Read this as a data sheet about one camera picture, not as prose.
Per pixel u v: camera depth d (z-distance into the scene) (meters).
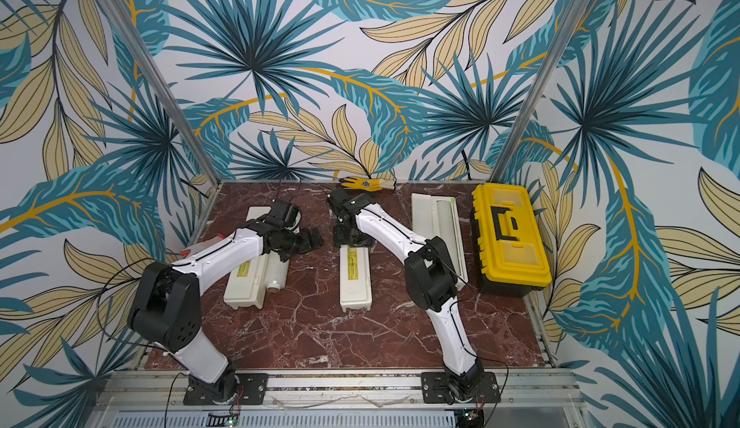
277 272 0.88
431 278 0.54
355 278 0.84
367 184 1.17
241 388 0.73
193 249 1.00
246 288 0.81
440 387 0.73
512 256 0.80
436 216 1.00
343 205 0.69
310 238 0.82
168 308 0.45
